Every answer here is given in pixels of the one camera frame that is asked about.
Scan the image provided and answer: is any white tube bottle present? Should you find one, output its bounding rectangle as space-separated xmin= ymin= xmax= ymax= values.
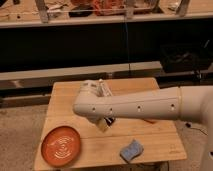
xmin=99 ymin=79 xmax=112 ymax=97

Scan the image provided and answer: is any orange ceramic bowl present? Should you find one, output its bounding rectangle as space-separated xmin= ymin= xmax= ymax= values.
xmin=41 ymin=126 xmax=81 ymax=167

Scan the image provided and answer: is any black bin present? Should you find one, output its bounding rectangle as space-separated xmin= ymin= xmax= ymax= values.
xmin=160 ymin=44 xmax=213 ymax=73

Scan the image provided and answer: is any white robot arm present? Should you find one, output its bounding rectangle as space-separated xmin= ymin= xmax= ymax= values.
xmin=73 ymin=80 xmax=213 ymax=171

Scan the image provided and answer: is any orange carrot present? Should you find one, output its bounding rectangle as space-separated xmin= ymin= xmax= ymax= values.
xmin=143 ymin=119 xmax=157 ymax=124

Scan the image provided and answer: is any black striped box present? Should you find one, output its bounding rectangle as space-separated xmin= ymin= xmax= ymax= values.
xmin=104 ymin=118 xmax=115 ymax=126

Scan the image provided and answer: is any black cable on floor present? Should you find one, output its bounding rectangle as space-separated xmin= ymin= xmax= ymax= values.
xmin=185 ymin=122 xmax=208 ymax=136

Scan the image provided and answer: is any blue sponge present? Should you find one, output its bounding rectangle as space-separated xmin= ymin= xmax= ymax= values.
xmin=120 ymin=139 xmax=144 ymax=163

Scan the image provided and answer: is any black hanging cable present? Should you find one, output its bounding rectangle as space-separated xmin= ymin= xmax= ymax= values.
xmin=123 ymin=14 xmax=132 ymax=79

